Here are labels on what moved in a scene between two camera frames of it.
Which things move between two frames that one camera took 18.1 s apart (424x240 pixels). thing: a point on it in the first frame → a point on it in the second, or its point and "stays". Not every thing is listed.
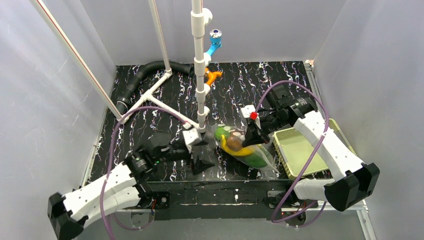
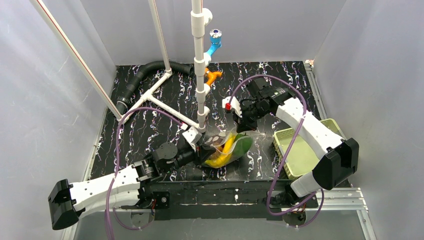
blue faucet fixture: [215, 39] stays
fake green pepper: [255, 160] → [242, 144]
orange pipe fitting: [212, 76] stays
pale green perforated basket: [294, 149] stays
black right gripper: [252, 133] → [245, 122]
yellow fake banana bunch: [243, 151] → [225, 151]
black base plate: [207, 200] stays
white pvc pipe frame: [200, 17] stays
